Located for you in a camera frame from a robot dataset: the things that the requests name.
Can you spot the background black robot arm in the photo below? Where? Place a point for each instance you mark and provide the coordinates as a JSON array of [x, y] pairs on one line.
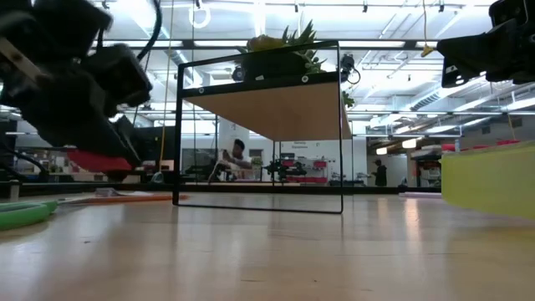
[[284, 169]]

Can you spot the wooden shelf riser black frame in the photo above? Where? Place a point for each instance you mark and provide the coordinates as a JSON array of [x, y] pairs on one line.
[[271, 110]]

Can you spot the black round camera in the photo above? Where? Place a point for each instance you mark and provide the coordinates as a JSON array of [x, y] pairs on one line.
[[238, 74]]

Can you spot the white rack with red bins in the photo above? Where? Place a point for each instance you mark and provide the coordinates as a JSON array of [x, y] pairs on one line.
[[309, 169]]

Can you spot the red plastic bin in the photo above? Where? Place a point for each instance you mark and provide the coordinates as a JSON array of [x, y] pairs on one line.
[[507, 142]]

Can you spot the black hanging camera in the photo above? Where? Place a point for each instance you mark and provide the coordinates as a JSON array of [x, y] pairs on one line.
[[347, 62]]

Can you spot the orange pencil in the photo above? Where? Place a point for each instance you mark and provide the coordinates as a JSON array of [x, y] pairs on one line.
[[138, 198]]

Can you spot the person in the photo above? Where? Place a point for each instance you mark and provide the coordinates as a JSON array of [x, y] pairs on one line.
[[98, 162], [236, 161], [380, 173]]

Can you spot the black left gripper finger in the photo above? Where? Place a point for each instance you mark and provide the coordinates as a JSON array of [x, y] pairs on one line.
[[92, 134], [130, 140]]

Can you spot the black metal table frame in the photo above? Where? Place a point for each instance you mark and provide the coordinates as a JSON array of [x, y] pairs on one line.
[[292, 189]]

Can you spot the translucent yellow pencil box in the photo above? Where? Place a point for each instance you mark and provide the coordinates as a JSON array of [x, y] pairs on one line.
[[489, 184]]

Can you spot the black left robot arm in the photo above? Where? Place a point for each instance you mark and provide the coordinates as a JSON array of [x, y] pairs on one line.
[[62, 21]]

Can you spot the pale blue sticky note pad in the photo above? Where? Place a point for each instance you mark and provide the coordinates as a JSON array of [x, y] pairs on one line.
[[117, 192]]

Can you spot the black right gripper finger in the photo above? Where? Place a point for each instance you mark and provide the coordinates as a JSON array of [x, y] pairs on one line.
[[466, 54]]

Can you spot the succulent plant in black pot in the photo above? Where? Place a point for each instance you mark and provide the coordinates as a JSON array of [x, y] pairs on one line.
[[271, 64]]

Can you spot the black monitor screen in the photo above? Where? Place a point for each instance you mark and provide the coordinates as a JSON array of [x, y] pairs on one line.
[[156, 144]]

